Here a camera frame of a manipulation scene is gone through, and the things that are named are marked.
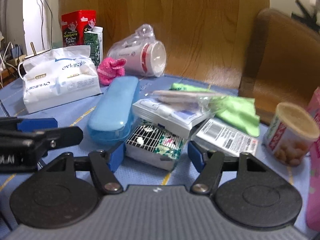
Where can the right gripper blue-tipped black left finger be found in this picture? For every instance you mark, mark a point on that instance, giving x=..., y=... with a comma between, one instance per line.
x=113, y=158

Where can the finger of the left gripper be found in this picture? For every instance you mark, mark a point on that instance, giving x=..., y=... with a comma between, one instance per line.
x=52, y=139
x=30, y=125

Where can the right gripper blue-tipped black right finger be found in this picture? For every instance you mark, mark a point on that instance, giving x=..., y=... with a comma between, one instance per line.
x=200, y=158

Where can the clear box with barcode label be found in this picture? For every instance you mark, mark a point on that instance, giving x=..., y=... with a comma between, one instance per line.
x=216, y=136

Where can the blue plastic case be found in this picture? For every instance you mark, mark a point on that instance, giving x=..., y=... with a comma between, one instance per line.
x=112, y=118

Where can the white wet wipes pack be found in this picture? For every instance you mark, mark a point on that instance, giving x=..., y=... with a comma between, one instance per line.
x=177, y=118

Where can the patterned tissue packet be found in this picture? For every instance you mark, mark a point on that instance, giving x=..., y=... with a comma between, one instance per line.
x=155, y=146

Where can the green cloth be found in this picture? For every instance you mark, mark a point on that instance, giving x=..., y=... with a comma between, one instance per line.
x=237, y=111

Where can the clear bag with sticks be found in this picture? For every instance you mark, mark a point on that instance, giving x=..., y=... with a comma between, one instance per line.
x=209, y=101

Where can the pink fluffy sock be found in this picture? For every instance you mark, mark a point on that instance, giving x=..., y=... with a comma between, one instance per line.
x=109, y=69

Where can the white tissue pack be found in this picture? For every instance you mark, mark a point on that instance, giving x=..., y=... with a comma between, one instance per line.
x=59, y=76

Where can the blue table mat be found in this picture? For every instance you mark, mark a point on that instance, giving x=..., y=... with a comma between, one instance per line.
x=249, y=197

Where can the peanut can with lid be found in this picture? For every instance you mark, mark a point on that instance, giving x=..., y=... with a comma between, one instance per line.
x=290, y=134

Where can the pink metal tin box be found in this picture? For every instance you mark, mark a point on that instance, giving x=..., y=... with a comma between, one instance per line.
x=313, y=206

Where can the green white drink carton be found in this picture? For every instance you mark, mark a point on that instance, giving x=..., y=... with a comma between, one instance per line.
x=94, y=38

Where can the red tea box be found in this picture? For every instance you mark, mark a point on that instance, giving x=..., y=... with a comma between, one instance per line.
x=75, y=24

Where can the bagged white red mug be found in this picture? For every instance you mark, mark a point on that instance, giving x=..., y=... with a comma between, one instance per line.
x=144, y=54

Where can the brown woven seat cushion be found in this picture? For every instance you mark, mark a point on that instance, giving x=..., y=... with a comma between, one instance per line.
x=282, y=63

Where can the wood pattern board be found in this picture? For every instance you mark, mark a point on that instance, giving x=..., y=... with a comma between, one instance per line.
x=205, y=40

